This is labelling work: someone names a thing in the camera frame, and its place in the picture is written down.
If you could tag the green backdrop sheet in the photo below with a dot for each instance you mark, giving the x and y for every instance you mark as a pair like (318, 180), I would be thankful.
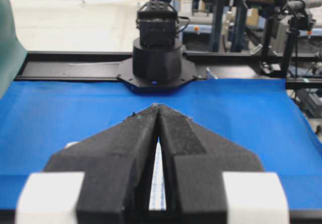
(13, 54)

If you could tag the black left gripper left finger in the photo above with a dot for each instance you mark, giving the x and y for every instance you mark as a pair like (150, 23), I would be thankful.
(94, 180)

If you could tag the blue table cloth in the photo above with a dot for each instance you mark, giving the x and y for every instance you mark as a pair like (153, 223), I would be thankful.
(39, 118)

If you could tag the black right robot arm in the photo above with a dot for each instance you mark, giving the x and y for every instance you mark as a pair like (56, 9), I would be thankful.
(157, 58)

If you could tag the white blue-striped towel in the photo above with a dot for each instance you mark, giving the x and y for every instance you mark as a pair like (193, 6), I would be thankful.
(157, 201)

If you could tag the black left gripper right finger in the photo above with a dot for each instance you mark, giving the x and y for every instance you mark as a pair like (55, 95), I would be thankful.
(214, 180)

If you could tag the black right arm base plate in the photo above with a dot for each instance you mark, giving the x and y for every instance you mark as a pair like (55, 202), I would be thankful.
(143, 86)

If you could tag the black camera stand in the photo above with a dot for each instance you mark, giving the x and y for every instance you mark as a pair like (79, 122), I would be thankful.
(301, 19)

